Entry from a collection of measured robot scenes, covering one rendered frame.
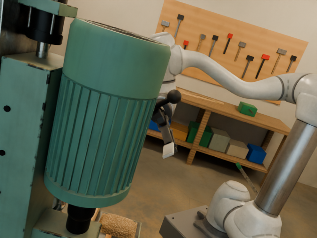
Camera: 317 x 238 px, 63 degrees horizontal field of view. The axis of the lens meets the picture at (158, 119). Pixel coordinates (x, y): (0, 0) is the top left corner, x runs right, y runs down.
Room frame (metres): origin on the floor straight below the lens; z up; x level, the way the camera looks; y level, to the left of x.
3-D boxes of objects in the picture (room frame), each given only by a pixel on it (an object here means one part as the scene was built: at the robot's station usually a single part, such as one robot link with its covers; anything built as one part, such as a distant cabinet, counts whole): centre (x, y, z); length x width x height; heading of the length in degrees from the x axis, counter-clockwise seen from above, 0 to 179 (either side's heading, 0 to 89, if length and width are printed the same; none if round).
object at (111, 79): (0.46, 0.10, 1.35); 0.18 x 0.18 x 0.31
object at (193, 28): (3.75, -0.59, 1.50); 2.00 x 0.04 x 0.90; 89
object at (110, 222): (0.69, 0.02, 0.91); 0.12 x 0.09 x 0.03; 92
